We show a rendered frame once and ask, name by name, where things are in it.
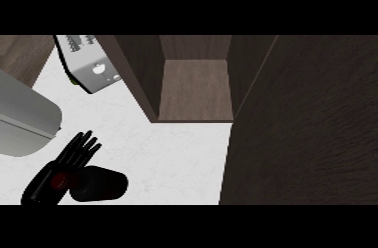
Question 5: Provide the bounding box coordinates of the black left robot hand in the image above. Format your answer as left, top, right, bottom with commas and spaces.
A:
20, 130, 104, 206

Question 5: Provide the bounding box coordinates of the dark wine bottle red cap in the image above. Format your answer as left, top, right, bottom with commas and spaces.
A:
51, 165, 130, 203

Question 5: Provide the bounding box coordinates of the open brown wooden cabinet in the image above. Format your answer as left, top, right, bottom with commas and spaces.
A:
95, 34, 279, 124

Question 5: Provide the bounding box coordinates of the silver toaster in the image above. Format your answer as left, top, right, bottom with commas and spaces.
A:
53, 34, 124, 95

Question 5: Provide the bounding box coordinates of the brown wooden panel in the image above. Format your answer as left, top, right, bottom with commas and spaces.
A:
0, 34, 56, 89

